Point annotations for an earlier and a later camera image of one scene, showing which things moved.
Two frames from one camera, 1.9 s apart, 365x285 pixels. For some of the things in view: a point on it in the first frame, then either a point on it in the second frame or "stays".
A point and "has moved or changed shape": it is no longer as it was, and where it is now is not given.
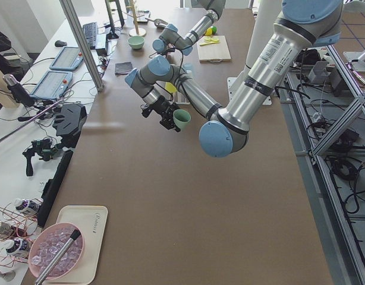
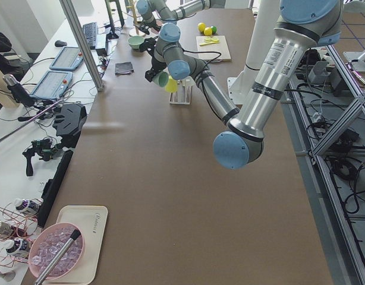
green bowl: [136, 42] stays
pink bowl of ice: [46, 243] stays
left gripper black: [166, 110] → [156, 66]
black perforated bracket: [69, 122] stays
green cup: [181, 117] has moved or changed shape
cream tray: [92, 221] stays
